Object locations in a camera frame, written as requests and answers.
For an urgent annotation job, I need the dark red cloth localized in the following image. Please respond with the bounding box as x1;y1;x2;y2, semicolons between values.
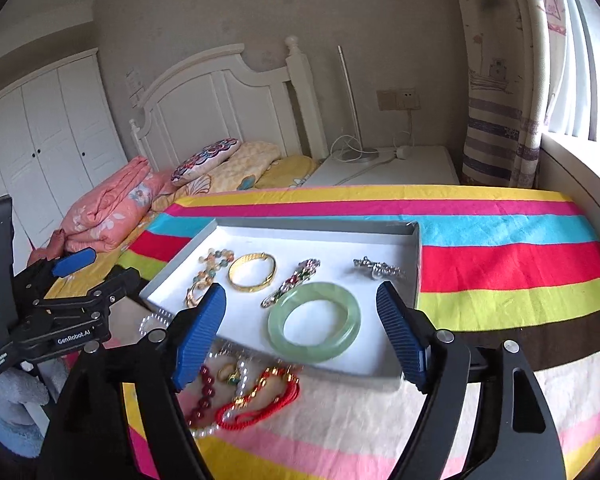
28;229;68;266

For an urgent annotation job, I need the white nightstand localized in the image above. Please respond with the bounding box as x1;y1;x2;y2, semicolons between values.
300;145;462;189

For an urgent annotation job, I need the white bed headboard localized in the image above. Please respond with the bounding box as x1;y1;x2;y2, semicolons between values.
129;35;329;177

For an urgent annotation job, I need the white sheer curtain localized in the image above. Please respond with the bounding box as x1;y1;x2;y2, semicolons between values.
525;0;600;147

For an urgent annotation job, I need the pink folded quilt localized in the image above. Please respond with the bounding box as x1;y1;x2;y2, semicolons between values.
59;155;175;254

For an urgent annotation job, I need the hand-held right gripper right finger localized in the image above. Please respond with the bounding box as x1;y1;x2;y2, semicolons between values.
375;280;566;480

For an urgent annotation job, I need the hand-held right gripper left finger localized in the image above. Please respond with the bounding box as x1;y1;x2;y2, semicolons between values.
36;282;227;480

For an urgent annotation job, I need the white cable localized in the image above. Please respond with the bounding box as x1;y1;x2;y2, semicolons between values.
329;109;415;187

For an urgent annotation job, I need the red cord bracelet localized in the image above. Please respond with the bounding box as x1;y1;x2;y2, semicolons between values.
214;364;302;431

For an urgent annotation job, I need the white lamp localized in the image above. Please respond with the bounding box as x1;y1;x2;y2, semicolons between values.
336;45;397;167

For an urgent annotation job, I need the gold bangle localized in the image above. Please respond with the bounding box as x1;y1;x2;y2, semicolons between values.
228;253;277;292

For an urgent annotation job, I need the striped printed curtain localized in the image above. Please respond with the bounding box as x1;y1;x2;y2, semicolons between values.
449;0;552;190

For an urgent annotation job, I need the crystal leaf brooch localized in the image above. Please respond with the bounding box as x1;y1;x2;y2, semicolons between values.
261;258;322;309

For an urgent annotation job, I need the metal safety pin brooch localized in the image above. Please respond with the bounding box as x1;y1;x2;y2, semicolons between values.
353;255;407;282

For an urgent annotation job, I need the grey and blue cloth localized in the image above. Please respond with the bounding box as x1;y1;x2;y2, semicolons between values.
0;360;72;459

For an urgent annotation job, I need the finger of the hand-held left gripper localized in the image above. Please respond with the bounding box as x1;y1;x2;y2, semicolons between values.
16;248;98;302
87;266;143;311

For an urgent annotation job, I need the multicolour bead bracelet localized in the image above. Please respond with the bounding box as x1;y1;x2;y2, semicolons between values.
184;247;237;309

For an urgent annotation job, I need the colourful striped tablecloth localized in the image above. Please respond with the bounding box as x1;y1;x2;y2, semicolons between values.
45;185;600;480

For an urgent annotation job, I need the green jade bangle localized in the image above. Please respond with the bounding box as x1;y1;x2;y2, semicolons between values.
267;281;362;364

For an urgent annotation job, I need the grey-green cardboard box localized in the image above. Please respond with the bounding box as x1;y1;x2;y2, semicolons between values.
139;218;422;394

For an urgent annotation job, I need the dark red bead bracelet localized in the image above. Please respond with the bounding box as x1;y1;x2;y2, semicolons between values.
186;364;217;429

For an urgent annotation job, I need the white wardrobe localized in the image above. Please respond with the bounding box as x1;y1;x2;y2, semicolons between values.
0;52;129;248

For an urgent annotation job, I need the yellow floral quilt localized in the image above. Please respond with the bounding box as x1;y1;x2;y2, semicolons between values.
187;140;282;194

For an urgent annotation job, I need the wall socket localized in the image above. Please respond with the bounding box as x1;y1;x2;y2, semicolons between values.
376;88;422;111

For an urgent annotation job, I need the pearl string with green beads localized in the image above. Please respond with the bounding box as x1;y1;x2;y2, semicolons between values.
189;347;253;439

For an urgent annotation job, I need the embroidered flower pillow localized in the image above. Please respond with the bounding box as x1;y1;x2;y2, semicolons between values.
171;138;242;187

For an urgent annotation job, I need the yellow pillow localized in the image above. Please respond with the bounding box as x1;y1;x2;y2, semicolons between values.
254;154;322;190

